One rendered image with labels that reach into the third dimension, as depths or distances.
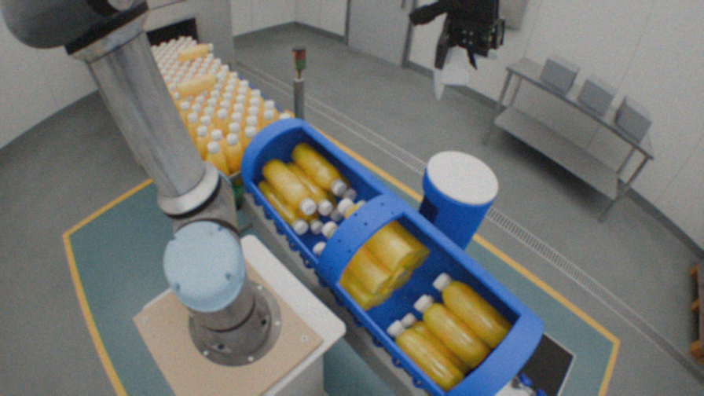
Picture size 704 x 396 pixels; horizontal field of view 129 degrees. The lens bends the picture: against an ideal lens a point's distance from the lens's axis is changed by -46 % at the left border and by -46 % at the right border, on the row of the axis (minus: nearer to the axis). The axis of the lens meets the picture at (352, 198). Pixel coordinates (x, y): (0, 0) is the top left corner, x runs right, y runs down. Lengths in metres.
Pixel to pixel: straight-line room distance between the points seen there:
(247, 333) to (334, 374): 1.24
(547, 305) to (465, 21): 2.14
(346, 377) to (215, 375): 1.23
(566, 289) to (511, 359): 2.02
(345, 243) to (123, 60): 0.52
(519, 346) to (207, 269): 0.54
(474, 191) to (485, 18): 0.74
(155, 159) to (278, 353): 0.39
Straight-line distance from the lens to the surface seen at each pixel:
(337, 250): 0.67
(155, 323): 0.69
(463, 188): 1.12
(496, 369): 0.61
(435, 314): 0.73
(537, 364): 2.01
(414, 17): 0.57
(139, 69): 0.41
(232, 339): 0.56
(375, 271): 0.70
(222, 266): 0.43
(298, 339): 0.61
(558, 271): 2.66
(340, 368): 1.78
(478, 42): 0.52
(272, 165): 0.92
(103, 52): 0.40
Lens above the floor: 1.74
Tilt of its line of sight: 46 degrees down
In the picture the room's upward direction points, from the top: 7 degrees clockwise
